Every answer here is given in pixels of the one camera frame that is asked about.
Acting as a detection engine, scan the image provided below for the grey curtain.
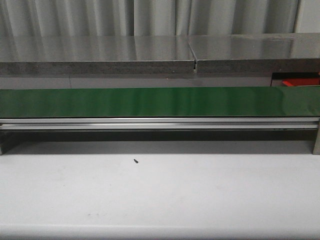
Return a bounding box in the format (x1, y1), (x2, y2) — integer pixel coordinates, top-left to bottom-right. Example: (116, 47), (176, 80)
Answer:
(0, 0), (300, 37)

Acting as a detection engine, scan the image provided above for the aluminium conveyor frame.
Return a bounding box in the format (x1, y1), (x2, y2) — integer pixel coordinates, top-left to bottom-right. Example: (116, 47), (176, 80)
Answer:
(0, 117), (320, 155)

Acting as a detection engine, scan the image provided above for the grey stone counter slab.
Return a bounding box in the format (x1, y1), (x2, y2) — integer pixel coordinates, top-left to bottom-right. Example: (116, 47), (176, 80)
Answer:
(188, 33), (320, 74)
(0, 36), (195, 76)

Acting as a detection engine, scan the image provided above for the green conveyor belt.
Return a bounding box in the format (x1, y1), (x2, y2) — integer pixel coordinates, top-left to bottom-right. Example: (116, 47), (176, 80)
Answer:
(0, 86), (320, 119)

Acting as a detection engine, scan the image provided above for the grey stone counter slab left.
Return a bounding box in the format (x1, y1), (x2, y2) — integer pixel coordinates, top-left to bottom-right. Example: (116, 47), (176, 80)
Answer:
(0, 36), (195, 76)

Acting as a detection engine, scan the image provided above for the grey stone counter slab right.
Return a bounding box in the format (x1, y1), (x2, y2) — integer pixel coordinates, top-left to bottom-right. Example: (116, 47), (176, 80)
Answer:
(188, 33), (320, 74)

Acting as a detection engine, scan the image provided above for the red plastic tray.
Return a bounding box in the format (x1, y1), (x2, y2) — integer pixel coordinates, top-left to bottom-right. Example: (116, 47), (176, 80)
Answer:
(282, 78), (320, 87)

